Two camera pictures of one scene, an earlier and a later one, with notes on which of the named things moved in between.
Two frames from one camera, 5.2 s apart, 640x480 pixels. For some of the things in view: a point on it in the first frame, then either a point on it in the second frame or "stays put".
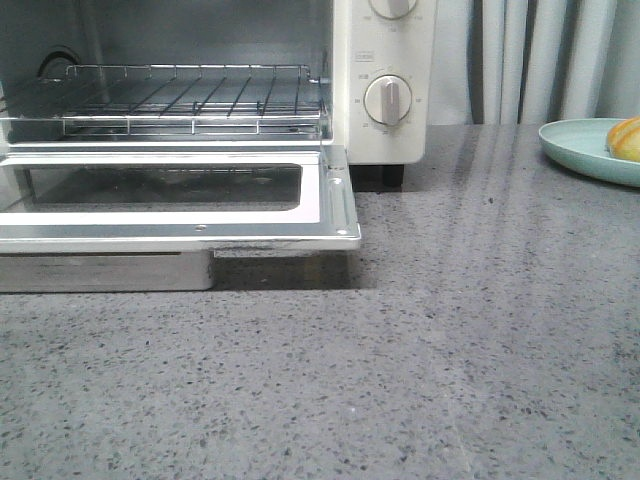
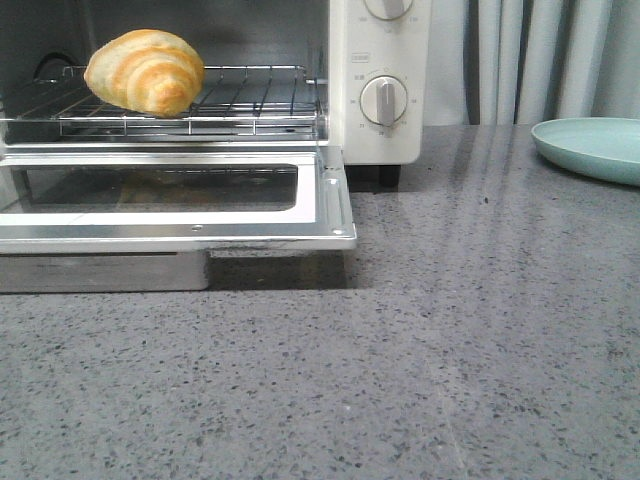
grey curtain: (533, 62) stays put
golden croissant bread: (623, 140) -> (150, 71)
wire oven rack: (182, 99) stays put
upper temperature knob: (391, 9) stays put
